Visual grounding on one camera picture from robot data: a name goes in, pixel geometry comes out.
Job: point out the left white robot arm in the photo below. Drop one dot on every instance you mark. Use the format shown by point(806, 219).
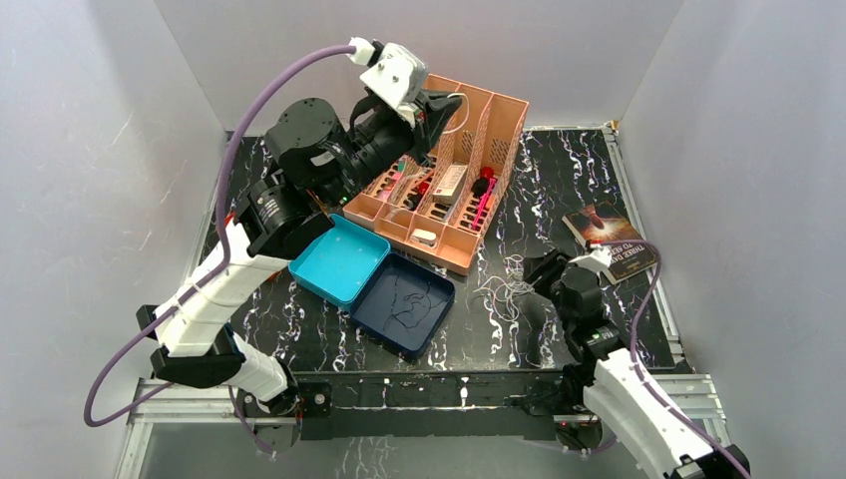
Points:
point(272, 225)

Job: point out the teal plastic tray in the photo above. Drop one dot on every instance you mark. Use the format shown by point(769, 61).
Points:
point(338, 264)

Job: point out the pink pen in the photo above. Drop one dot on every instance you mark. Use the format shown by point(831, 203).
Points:
point(482, 208)

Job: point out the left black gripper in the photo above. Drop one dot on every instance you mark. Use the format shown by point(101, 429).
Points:
point(422, 110)

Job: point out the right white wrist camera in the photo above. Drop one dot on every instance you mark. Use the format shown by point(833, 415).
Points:
point(597, 260)

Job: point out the brown book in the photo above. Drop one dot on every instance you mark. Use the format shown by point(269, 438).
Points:
point(603, 223)

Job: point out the dark blue plastic tray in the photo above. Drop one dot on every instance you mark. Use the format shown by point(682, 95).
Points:
point(402, 306)

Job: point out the red black bottle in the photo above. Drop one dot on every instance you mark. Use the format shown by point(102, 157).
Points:
point(482, 184)

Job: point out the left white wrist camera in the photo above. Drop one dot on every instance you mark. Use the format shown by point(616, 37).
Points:
point(394, 74)

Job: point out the white pink box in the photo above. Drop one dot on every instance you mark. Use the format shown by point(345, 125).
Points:
point(448, 190)

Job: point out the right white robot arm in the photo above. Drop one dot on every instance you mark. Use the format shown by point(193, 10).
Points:
point(608, 380)

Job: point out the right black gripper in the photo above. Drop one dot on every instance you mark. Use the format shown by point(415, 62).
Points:
point(550, 264)

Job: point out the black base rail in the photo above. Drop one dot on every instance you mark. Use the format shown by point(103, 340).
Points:
point(528, 404)

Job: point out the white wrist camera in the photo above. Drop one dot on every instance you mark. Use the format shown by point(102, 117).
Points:
point(597, 260)
point(394, 74)

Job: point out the white stapler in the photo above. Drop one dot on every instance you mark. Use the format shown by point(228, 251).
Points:
point(424, 237)

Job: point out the peach file organizer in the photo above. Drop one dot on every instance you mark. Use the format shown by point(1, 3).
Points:
point(441, 213)

